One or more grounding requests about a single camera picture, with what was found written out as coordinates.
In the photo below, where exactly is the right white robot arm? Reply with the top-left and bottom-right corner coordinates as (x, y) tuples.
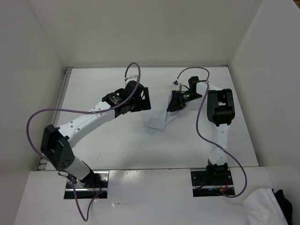
(167, 76), (235, 184)

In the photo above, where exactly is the black cloth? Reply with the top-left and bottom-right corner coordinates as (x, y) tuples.
(273, 189), (293, 225)

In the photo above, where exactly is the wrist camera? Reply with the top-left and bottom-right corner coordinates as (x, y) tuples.
(171, 80), (182, 92)
(124, 75), (139, 83)

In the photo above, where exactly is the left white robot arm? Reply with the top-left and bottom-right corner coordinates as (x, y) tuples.
(41, 81), (151, 188)

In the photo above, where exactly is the white skirt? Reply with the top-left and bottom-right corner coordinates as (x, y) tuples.
(139, 87), (187, 134)

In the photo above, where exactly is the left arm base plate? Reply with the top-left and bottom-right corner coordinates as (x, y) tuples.
(64, 171), (109, 199)

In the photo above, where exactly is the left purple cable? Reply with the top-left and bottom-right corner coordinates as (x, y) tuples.
(26, 62), (141, 222)

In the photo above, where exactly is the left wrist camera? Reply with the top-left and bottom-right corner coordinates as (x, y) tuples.
(124, 75), (139, 83)

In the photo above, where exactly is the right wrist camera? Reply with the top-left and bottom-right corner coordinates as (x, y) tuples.
(171, 80), (182, 92)

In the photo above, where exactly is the white cloth pile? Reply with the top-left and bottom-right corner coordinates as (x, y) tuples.
(242, 188), (288, 225)

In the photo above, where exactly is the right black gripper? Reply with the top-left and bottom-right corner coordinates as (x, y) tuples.
(166, 90), (202, 112)

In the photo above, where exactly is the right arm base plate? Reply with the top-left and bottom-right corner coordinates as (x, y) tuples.
(190, 169), (235, 197)

